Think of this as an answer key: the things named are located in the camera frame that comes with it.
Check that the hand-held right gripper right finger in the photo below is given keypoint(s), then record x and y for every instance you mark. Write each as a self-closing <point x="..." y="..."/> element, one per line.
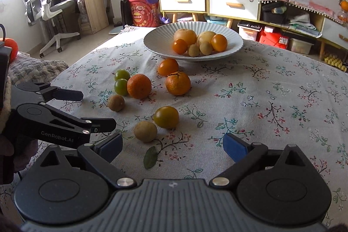
<point x="234" y="147"/>

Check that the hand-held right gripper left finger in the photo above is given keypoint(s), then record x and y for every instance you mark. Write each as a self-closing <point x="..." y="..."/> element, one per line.
<point x="110" y="145"/>

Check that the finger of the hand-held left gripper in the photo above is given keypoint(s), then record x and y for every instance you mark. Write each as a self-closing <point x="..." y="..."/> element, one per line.
<point x="103" y="124"/>
<point x="68" y="95"/>

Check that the longan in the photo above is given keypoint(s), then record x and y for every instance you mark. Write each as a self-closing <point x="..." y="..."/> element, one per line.
<point x="194" y="50"/>
<point x="116" y="103"/>
<point x="145" y="131"/>
<point x="205" y="48"/>

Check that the stemless mandarin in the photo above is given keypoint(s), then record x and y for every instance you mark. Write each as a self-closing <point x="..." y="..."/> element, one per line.
<point x="139" y="86"/>

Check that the half-ripe green orange tomato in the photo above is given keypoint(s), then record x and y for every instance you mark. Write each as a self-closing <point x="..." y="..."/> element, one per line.
<point x="166" y="117"/>

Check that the mandarin with stem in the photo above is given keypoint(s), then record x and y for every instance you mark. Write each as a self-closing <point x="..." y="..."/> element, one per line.
<point x="178" y="84"/>

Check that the white ribbed plate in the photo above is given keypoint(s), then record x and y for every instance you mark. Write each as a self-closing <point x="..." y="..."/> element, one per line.
<point x="163" y="42"/>

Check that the yellow pear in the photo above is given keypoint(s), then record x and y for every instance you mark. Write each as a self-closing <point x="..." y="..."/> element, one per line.
<point x="205" y="37"/>

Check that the large pale orange citrus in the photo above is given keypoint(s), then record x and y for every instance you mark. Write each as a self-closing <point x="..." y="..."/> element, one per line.
<point x="185" y="36"/>

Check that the person's left hand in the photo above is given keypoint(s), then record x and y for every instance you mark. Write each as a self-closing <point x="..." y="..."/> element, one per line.
<point x="25" y="156"/>

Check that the dry green leaf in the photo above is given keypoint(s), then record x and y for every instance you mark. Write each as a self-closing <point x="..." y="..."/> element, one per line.
<point x="150" y="158"/>

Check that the grey quilted blanket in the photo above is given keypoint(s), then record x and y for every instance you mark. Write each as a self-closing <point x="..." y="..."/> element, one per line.
<point x="35" y="66"/>

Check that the orange round object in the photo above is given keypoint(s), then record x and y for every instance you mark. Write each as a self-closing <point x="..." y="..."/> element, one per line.
<point x="12" y="48"/>

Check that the grey bathroom scale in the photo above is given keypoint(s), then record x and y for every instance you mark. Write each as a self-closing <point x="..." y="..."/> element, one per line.
<point x="117" y="30"/>

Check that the black flat appliance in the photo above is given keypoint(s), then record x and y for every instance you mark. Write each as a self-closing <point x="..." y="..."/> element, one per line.
<point x="124" y="12"/>

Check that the red box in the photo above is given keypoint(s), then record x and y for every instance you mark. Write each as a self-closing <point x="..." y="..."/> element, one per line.
<point x="269" y="37"/>

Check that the clear box with black lid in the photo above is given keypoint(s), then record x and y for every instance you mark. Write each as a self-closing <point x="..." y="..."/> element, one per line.
<point x="248" y="31"/>

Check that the clear plastic box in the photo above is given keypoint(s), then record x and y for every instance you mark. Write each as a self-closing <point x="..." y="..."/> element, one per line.
<point x="300" y="46"/>

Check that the purple plastic object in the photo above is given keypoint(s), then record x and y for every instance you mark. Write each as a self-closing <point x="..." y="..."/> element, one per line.
<point x="164" y="19"/>

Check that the clear box with blue lid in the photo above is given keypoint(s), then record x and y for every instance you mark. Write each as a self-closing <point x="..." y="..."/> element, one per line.
<point x="217" y="21"/>

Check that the yellow egg carton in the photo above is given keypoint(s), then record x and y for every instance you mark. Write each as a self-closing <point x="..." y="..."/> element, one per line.
<point x="335" y="61"/>

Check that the clear box with pink contents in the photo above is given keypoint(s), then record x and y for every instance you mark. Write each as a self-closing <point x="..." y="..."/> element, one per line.
<point x="185" y="17"/>

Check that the black case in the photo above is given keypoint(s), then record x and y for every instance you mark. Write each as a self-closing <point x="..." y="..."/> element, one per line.
<point x="272" y="17"/>

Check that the stack of papers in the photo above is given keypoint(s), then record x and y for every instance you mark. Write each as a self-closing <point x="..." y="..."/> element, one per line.
<point x="301" y="23"/>

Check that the low wooden cabinet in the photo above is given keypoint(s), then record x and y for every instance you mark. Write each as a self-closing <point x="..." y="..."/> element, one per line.
<point x="316" y="21"/>

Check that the orange fruit ornament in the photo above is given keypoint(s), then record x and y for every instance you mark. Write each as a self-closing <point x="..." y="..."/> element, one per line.
<point x="344" y="4"/>

